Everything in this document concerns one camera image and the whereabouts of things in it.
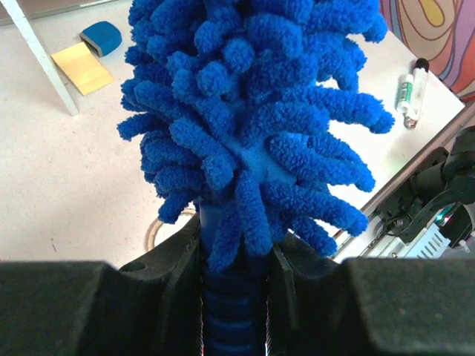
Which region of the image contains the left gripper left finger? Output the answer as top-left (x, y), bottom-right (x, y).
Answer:
top-left (1, 217), bottom-right (202, 355)

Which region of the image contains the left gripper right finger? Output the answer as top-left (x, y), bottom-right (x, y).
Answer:
top-left (268, 236), bottom-right (474, 355)

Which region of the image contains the beige tape roll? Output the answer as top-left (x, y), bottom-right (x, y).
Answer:
top-left (145, 208), bottom-right (196, 252)

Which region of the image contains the blue microfiber duster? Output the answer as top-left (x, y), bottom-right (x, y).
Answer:
top-left (117, 1), bottom-right (394, 355)

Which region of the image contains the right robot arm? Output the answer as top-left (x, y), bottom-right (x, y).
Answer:
top-left (411, 126), bottom-right (474, 209)

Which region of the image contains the white bookshelf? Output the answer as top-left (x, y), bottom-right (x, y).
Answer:
top-left (1, 0), bottom-right (79, 116)

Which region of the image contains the white green marker pen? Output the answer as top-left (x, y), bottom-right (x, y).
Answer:
top-left (396, 58), bottom-right (430, 129)

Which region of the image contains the wooden block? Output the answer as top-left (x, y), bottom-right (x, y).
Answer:
top-left (51, 42), bottom-right (114, 96)

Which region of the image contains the blue cube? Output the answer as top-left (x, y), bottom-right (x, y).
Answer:
top-left (79, 21), bottom-right (122, 57)

